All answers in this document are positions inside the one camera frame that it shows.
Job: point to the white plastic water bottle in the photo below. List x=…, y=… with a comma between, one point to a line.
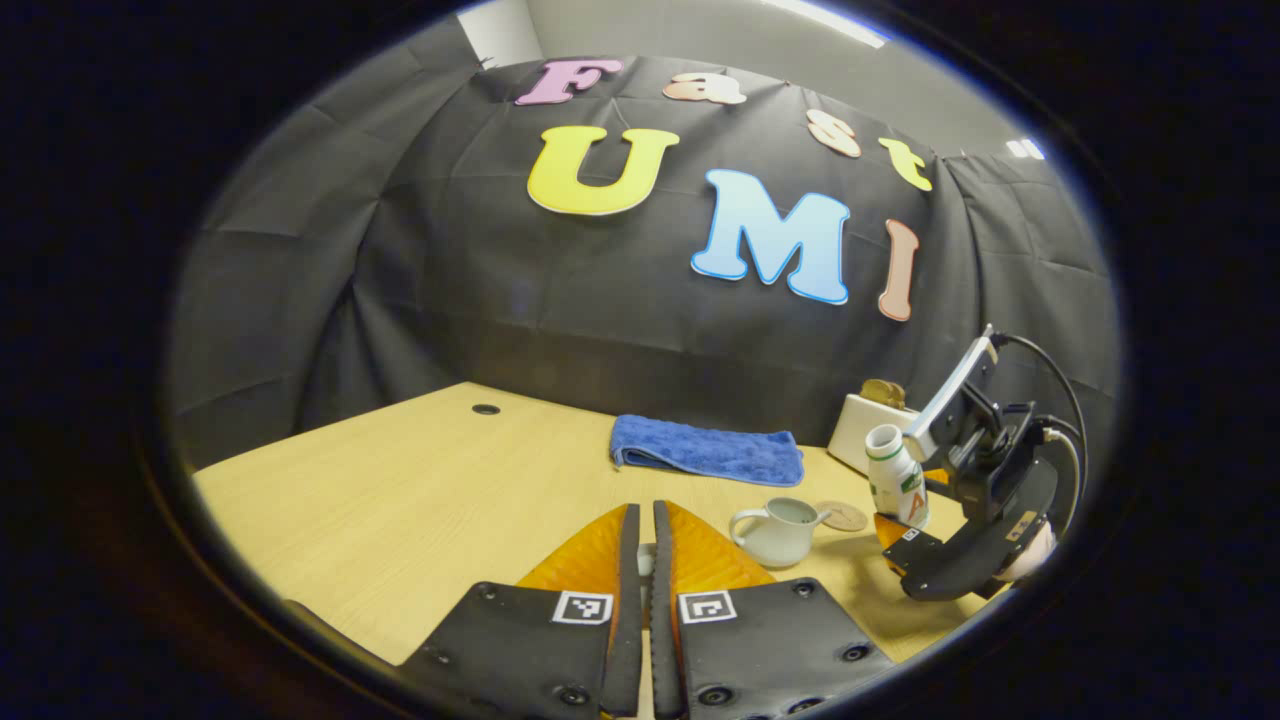
x=895, y=480

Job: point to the blue towel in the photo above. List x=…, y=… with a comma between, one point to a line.
x=700, y=450

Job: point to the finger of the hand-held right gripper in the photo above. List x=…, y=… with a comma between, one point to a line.
x=938, y=488
x=915, y=550

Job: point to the round brown coaster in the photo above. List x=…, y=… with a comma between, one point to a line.
x=843, y=516

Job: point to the white toaster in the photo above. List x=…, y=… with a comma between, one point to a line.
x=855, y=430

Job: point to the ceiling light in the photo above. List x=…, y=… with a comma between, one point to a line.
x=1025, y=148

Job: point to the white ceramic teacup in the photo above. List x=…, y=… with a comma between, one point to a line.
x=775, y=540

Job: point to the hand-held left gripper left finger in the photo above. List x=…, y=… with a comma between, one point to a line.
x=628, y=640

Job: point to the brown bread slice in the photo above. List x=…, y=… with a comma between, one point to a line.
x=882, y=393

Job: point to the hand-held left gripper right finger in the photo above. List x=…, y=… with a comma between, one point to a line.
x=664, y=650

